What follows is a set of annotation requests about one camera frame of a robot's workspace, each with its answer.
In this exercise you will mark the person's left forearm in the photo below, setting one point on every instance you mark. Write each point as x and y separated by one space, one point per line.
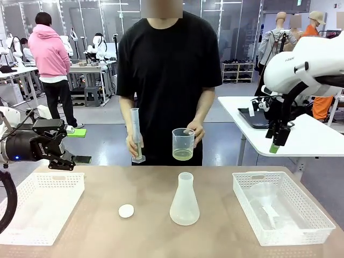
204 107

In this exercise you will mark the white perforated plastic basket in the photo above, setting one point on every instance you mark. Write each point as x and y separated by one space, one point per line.
40 204
317 237

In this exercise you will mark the person's right forearm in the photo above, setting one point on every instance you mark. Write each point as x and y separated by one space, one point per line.
126 118

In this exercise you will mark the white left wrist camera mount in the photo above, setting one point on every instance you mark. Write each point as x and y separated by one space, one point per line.
44 111

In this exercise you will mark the black tray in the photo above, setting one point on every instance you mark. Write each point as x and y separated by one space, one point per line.
252 121

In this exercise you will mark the person's right hand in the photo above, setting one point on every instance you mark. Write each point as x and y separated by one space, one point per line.
129 143

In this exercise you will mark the person's left hand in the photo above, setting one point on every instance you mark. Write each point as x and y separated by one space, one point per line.
199 130

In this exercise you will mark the black tripod pole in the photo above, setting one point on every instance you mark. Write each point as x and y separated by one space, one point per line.
115 53

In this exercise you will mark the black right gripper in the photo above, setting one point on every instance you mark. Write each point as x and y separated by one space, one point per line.
276 113

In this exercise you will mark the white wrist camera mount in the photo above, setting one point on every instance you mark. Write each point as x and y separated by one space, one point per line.
262 105
44 111

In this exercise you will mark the white desk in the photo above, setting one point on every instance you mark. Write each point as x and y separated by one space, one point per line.
16 72

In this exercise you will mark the translucent plastic Erlenmeyer flask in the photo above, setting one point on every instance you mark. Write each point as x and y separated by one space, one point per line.
185 207

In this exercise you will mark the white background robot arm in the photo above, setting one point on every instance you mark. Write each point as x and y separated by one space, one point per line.
99 45
14 48

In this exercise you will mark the shoe rack with shoes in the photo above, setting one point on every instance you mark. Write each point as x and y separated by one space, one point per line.
237 72

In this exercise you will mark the person in pink hoodie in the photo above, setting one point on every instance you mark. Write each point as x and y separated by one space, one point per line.
48 51

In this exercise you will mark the workbench with metal frame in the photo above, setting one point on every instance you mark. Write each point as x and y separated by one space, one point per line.
88 70

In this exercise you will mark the seated person in white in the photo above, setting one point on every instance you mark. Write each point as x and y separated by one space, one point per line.
27 52

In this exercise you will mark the white round flask cap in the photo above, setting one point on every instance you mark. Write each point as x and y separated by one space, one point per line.
126 211

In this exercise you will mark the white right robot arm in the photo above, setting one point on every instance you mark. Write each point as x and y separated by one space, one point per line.
295 70

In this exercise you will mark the grey plastic stool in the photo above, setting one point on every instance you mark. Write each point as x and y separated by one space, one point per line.
92 96

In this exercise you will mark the mannequin in orange with cap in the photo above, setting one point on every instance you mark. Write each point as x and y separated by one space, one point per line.
313 29

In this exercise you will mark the clear plastic graduated cylinder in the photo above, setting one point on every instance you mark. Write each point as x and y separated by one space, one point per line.
135 121

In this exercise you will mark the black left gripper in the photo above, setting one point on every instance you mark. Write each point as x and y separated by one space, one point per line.
29 147

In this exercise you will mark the mannequin in grey hoodie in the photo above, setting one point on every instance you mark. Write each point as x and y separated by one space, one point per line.
271 45

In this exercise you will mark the mannequin in black dress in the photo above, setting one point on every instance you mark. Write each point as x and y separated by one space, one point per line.
294 32

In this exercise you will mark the person in black t-shirt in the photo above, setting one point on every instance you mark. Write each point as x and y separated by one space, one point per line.
166 80

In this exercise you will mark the clear plastic measuring beaker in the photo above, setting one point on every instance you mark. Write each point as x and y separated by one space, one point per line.
182 150

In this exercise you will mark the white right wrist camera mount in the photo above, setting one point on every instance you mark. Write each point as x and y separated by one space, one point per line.
262 105

